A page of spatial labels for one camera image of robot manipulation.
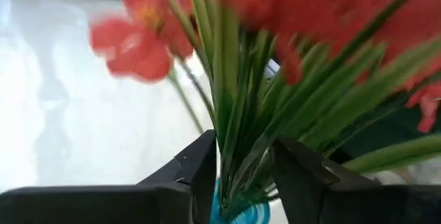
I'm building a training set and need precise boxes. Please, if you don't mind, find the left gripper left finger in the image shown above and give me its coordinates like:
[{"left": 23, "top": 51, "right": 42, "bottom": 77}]
[{"left": 0, "top": 130, "right": 218, "bottom": 224}]

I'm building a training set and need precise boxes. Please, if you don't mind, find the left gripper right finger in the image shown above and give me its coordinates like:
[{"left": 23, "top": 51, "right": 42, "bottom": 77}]
[{"left": 271, "top": 138, "right": 441, "bottom": 224}]

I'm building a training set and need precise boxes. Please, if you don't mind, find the blue ribbed glass vase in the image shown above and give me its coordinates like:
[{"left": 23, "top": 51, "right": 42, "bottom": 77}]
[{"left": 209, "top": 179, "right": 271, "bottom": 224}]

